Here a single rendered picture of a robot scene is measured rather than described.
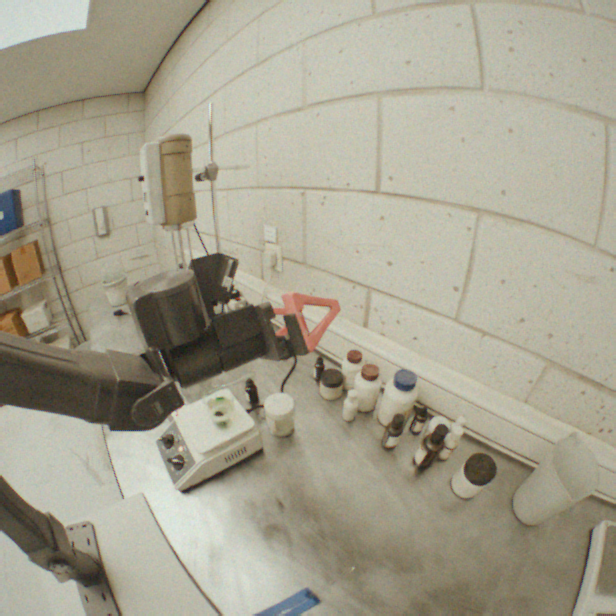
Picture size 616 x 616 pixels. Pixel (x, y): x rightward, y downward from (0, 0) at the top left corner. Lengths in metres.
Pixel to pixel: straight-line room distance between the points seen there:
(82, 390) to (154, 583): 0.36
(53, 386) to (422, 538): 0.53
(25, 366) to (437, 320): 0.63
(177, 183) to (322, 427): 0.64
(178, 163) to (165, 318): 0.47
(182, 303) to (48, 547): 0.37
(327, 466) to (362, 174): 0.61
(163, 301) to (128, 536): 0.44
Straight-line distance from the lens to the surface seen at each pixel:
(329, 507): 0.50
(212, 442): 0.48
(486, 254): 0.51
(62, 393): 0.25
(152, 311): 0.25
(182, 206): 0.66
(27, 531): 0.41
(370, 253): 0.61
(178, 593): 0.50
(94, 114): 2.85
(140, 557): 0.54
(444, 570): 0.52
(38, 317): 2.61
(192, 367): 0.28
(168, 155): 0.67
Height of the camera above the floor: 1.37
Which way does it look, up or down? 28 degrees down
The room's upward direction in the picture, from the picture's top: straight up
